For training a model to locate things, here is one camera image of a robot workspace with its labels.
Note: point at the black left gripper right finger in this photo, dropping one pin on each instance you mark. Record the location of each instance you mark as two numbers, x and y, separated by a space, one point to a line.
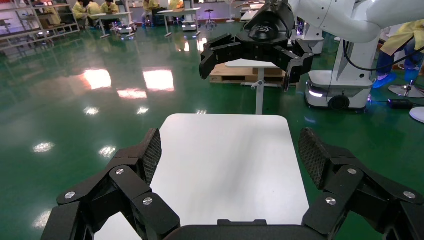
351 188

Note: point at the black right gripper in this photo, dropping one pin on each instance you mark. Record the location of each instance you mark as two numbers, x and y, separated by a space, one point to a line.
265 20

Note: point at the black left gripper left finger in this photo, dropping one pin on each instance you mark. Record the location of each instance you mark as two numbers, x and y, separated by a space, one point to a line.
126 185

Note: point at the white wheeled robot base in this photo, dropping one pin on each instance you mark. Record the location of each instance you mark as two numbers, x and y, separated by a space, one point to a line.
351 66

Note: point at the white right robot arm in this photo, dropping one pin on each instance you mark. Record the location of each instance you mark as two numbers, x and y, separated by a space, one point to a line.
331 16

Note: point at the wooden pallet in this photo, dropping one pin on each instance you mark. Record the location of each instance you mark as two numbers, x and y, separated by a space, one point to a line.
228 73

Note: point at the white work table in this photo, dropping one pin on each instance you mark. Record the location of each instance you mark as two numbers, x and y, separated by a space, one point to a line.
180 11
112 15
256 6
248 15

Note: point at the white pole stand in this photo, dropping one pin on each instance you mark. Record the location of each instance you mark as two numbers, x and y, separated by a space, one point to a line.
230 21

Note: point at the black round stool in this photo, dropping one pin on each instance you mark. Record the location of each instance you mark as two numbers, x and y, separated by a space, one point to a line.
209 10

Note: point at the small white mobile robot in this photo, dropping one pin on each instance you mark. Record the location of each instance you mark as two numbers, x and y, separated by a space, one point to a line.
125 29
189 26

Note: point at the person in yellow coat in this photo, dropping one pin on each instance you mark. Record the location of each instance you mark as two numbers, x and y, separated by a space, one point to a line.
175 4
110 7
400 36
93 8
78 10
53 16
150 5

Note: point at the black power adapter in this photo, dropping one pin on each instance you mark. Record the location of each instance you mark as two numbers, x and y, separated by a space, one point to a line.
400 104

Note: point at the white round floor base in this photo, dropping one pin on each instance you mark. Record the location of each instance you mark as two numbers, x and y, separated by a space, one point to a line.
418 115

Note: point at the chrome bar stool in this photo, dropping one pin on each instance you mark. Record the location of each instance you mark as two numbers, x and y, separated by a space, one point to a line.
409 91

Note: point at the grey shelf rack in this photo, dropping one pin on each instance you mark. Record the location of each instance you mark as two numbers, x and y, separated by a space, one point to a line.
39 33

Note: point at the small white pedestal table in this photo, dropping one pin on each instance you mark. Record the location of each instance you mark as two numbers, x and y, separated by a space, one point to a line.
260 96

